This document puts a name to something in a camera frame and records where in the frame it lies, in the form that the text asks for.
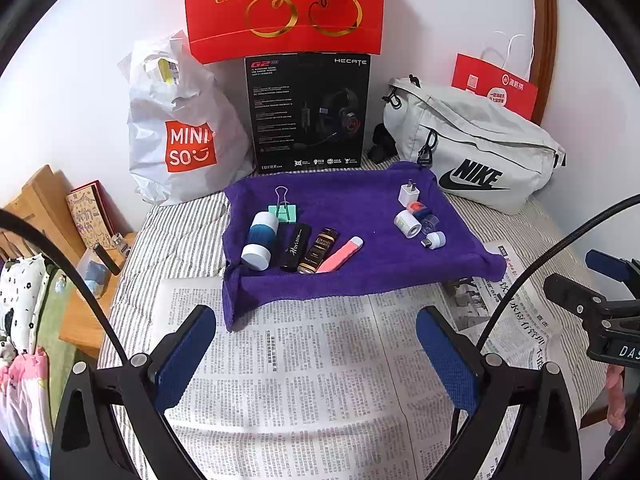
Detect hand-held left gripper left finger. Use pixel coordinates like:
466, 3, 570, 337
50, 304, 218, 480

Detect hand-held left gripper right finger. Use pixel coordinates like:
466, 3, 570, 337
415, 305, 583, 480

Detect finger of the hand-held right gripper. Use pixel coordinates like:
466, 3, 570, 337
543, 272, 616, 318
585, 249, 640, 286

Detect blue and white cylinder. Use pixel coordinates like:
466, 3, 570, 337
241, 211, 280, 270

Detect small white cylinder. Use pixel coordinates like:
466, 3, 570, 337
393, 210, 422, 239

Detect pink tube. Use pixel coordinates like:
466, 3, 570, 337
316, 236, 363, 273

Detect black and gold tube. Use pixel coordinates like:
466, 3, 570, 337
297, 227, 341, 275

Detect white charger plug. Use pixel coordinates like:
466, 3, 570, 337
398, 179, 425, 208

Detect green binder clip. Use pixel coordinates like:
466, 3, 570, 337
267, 186, 298, 223

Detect person's right hand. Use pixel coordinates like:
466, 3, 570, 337
605, 362, 631, 433

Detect striped bed sheet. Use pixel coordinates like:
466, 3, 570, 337
97, 152, 608, 480

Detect purple towel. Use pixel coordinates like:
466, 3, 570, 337
221, 161, 506, 332

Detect blue translucent container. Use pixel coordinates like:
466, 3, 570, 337
77, 249, 113, 301

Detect newspaper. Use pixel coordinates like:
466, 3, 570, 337
150, 242, 561, 480

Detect patterned notebook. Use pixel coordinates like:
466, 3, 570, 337
66, 180, 113, 251

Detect pink print cloth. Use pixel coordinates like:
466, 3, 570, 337
0, 350, 53, 480

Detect white floral print cloth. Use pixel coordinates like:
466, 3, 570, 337
0, 255, 66, 361

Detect grey waist bag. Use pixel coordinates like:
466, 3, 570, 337
367, 74, 568, 217

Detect light wooden furniture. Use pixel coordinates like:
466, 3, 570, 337
0, 165, 138, 361

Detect white plastic shopping bag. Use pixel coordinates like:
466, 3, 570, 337
117, 30, 256, 206

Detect black headphone box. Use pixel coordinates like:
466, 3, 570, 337
245, 52, 372, 175

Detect red cherry print gift bag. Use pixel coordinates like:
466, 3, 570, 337
182, 0, 386, 65

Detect black cable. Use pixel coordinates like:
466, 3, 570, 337
450, 197, 640, 480
0, 207, 168, 480

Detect red paper bag white handles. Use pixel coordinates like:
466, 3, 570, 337
450, 32, 540, 122

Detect brown wooden bed frame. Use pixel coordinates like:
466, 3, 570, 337
530, 0, 558, 126

